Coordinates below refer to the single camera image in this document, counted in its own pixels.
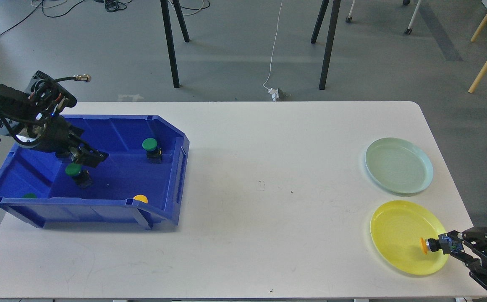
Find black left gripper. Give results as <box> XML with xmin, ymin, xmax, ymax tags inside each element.
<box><xmin>25</xmin><ymin>118</ymin><xmax>109</xmax><ymax>168</ymax></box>

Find green button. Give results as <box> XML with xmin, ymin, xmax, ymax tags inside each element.
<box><xmin>65</xmin><ymin>162</ymin><xmax>93</xmax><ymax>189</ymax></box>
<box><xmin>141</xmin><ymin>138</ymin><xmax>162</xmax><ymax>164</ymax></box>

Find yellow button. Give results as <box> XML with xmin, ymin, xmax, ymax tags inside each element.
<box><xmin>419</xmin><ymin>234</ymin><xmax>464</xmax><ymax>254</ymax></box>

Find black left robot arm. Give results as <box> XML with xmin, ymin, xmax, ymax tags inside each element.
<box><xmin>0</xmin><ymin>71</ymin><xmax>109</xmax><ymax>167</ymax></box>

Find green button front corner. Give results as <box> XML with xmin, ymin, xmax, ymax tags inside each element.
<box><xmin>22</xmin><ymin>193</ymin><xmax>37</xmax><ymax>199</ymax></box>

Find yellow button front edge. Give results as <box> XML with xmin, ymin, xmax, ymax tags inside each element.
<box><xmin>134</xmin><ymin>194</ymin><xmax>148</xmax><ymax>204</ymax></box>

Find yellow plate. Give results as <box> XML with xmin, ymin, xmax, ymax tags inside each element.
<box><xmin>369</xmin><ymin>200</ymin><xmax>449</xmax><ymax>276</ymax></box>

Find light green plate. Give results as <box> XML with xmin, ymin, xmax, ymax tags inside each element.
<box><xmin>364</xmin><ymin>137</ymin><xmax>434</xmax><ymax>195</ymax></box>

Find blue plastic bin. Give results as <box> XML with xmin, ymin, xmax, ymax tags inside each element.
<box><xmin>0</xmin><ymin>115</ymin><xmax>189</xmax><ymax>229</ymax></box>

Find black left tripod legs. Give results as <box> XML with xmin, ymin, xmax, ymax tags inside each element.
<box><xmin>160</xmin><ymin>0</ymin><xmax>190</xmax><ymax>88</ymax></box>

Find black tripod legs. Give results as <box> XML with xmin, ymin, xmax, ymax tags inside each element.
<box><xmin>160</xmin><ymin>0</ymin><xmax>190</xmax><ymax>88</ymax></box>
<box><xmin>310</xmin><ymin>0</ymin><xmax>342</xmax><ymax>90</ymax></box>

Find white chair legs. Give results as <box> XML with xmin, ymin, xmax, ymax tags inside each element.
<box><xmin>345</xmin><ymin>0</ymin><xmax>423</xmax><ymax>36</ymax></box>

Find black right tripod legs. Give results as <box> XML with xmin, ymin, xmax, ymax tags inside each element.
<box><xmin>310</xmin><ymin>0</ymin><xmax>342</xmax><ymax>90</ymax></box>

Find black floor cables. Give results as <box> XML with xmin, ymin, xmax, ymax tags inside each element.
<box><xmin>0</xmin><ymin>0</ymin><xmax>210</xmax><ymax>65</ymax></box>

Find white cable with plug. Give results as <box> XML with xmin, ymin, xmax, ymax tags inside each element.
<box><xmin>263</xmin><ymin>0</ymin><xmax>285</xmax><ymax>102</ymax></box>

